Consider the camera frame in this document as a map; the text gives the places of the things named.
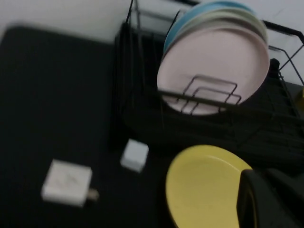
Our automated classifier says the black wire dish rack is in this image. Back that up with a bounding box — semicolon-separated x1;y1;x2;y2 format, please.
114;0;304;171

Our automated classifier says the pink plate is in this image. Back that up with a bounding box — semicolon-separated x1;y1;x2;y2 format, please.
156;28;271;116

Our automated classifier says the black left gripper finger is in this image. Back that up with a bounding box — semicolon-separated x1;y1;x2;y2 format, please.
236;168;304;228

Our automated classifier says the pale green plate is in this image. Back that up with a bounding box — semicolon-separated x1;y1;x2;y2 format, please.
180;8;269;46

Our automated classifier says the blue plate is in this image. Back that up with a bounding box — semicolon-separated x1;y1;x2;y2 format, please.
163;1;255;55

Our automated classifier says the yellow plate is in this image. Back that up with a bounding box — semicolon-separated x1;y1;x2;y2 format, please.
165;144;256;228

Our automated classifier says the white power adapter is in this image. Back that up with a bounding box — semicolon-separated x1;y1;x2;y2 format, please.
40;159;100;208

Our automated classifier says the white cube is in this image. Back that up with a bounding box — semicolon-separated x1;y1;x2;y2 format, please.
120;139;150;173

